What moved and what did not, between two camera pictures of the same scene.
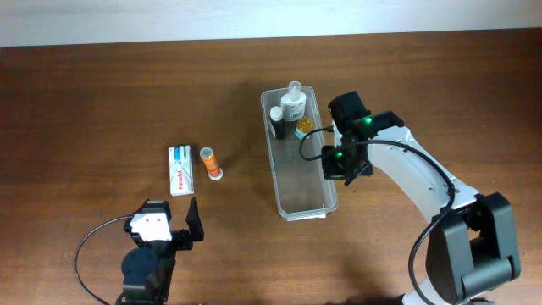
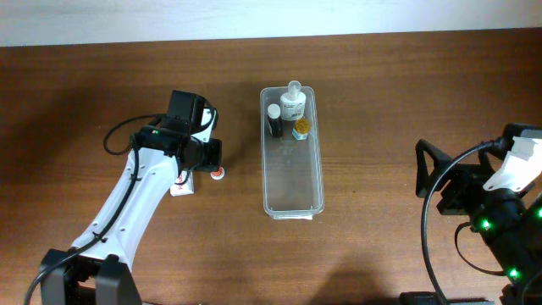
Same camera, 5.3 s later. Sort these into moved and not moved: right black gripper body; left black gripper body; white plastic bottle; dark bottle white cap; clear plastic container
Moved: right black gripper body; left black gripper body; clear plastic container
Not moved: white plastic bottle; dark bottle white cap
